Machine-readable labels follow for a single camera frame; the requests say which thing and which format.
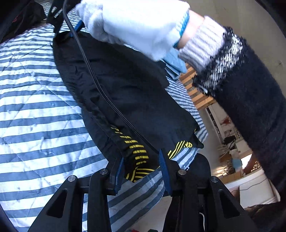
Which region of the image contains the black sport shirt yellow print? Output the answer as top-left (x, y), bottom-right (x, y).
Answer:
top-left (53, 31), bottom-right (203, 182)

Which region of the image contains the black white knit sleeve forearm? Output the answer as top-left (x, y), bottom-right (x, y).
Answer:
top-left (178, 10), bottom-right (285, 198)

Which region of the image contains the white gloved right hand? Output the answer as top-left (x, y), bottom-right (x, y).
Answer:
top-left (75, 1), bottom-right (189, 61)

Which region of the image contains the black garment with red logo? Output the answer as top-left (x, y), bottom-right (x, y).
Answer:
top-left (1, 1), bottom-right (46, 43)

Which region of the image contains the blue white striped bedspread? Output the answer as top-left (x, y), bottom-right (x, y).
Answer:
top-left (1, 22), bottom-right (208, 231)

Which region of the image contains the light blue folded towel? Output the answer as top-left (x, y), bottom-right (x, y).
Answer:
top-left (162, 48), bottom-right (187, 74)

